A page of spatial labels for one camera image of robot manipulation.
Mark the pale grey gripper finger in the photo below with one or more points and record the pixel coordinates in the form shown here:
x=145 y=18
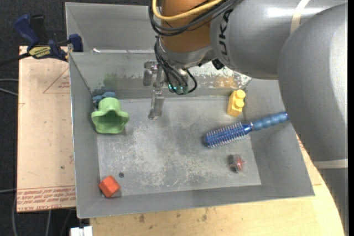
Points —
x=160 y=103
x=152 y=112

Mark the green flower-shaped cup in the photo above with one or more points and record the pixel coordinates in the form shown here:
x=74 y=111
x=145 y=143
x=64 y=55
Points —
x=109 y=118

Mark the grey metal bin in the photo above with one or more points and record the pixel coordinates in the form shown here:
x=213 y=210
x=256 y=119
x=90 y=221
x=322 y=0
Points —
x=171 y=152

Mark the blue toy piece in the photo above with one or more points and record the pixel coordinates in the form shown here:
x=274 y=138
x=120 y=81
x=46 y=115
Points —
x=100 y=97

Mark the blue hairbrush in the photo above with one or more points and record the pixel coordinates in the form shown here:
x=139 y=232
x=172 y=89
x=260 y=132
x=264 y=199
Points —
x=226 y=134

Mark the yellow toy building block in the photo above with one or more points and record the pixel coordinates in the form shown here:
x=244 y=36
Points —
x=235 y=105

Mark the orange-red block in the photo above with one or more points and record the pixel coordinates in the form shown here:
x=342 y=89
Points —
x=109 y=186

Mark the red clear spinning top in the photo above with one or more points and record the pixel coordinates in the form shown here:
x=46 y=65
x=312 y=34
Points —
x=237 y=163

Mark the brown cardboard board red print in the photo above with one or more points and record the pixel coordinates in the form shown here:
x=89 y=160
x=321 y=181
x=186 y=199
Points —
x=44 y=130

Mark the black cylinder on white bracket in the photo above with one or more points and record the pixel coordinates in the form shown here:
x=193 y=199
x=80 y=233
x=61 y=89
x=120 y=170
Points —
x=218 y=64

